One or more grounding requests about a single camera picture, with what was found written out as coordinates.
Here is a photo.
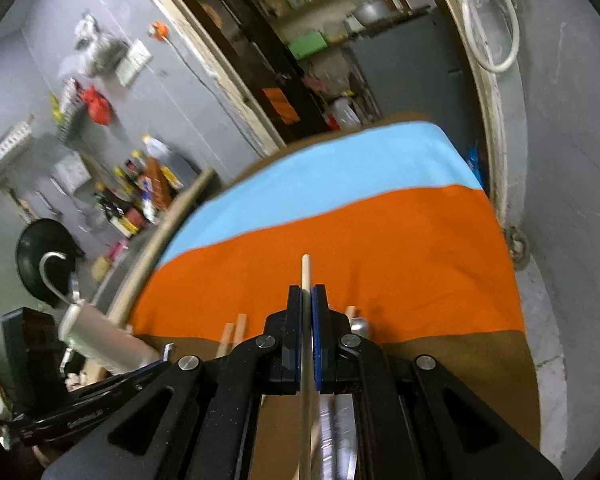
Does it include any row of sauce bottles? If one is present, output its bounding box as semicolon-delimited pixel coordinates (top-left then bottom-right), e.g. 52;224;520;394
94;147;153;238

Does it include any metal cooking pot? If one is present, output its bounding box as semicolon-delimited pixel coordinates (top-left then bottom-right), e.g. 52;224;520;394
352;0;394;26

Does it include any green box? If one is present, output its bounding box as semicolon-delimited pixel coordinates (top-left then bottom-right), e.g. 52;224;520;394
287;29;329;60

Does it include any blue plastic item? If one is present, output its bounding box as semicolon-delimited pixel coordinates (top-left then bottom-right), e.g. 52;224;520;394
467;142;486;187

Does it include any white plastic canister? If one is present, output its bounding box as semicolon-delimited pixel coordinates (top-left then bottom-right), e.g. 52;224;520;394
330;97;364;131

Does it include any blue orange brown striped cloth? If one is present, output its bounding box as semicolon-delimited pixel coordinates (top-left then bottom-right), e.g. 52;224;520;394
130;112;541;466

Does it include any wall rack with packets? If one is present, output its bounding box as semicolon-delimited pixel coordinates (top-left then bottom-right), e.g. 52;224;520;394
49;77;89;142

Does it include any white hose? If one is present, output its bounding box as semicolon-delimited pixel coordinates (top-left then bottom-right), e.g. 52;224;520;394
462;0;521;74

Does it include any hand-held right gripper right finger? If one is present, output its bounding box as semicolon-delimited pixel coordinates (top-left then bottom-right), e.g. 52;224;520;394
311;284;563;480

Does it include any grey cabinet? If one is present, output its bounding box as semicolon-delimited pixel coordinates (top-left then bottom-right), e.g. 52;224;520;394
347;6;481;131

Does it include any white wall socket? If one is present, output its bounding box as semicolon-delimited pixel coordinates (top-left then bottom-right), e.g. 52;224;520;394
115;39;152;87

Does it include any wooden door frame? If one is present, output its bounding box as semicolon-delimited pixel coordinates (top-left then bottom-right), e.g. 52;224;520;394
121;0;512;226

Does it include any grey plastic bag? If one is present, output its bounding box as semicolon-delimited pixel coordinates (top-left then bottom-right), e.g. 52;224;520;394
61;11;129;79

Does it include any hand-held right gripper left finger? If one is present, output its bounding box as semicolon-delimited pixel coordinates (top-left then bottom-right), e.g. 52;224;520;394
42;285;303;480

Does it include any red plastic bag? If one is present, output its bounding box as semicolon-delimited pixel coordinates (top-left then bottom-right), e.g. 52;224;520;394
80;85;114;124

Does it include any large plastic jug yellow cap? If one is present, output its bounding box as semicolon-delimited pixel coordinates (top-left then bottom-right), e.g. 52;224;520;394
141;134;186;201

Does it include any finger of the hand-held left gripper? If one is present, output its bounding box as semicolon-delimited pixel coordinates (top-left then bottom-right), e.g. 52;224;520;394
17;344;178;448

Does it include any black wok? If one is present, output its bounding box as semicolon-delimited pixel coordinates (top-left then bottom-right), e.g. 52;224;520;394
15;217;83;308

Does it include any chrome faucet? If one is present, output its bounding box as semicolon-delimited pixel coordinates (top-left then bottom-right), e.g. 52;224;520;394
39;252;161;376

